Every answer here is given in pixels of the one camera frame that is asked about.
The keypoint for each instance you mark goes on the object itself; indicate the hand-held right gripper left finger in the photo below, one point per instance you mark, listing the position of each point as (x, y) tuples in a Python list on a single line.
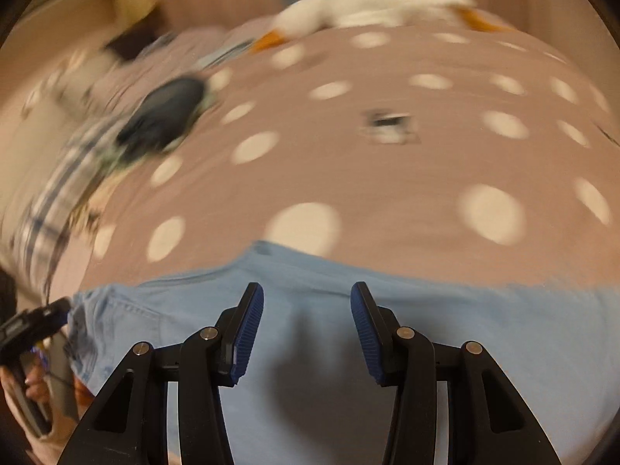
[(247, 336)]

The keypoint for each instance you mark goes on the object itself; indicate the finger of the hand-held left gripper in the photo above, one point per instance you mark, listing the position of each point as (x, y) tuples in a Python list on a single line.
[(54, 312)]

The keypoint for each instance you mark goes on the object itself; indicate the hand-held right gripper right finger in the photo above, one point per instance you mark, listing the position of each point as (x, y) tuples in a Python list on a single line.
[(367, 336)]

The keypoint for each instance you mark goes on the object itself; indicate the light blue denim pants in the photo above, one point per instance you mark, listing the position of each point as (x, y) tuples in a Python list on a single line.
[(484, 348)]

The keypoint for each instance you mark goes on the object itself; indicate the person's left hand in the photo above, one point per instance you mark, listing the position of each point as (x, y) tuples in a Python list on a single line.
[(38, 390)]

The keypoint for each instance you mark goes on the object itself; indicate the plaid pillow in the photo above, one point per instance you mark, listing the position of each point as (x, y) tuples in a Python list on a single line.
[(53, 203)]

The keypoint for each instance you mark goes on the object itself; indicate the polka dot blanket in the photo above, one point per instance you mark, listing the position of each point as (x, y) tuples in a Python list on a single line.
[(363, 179)]

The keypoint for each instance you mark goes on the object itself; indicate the dark folded jeans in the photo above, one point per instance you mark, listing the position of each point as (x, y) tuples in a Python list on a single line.
[(164, 111)]

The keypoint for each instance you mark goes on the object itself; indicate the beige pillow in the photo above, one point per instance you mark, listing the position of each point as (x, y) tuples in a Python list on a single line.
[(82, 77)]

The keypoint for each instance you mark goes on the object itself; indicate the white goose plush toy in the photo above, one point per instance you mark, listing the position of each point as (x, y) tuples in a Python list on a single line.
[(387, 5)]

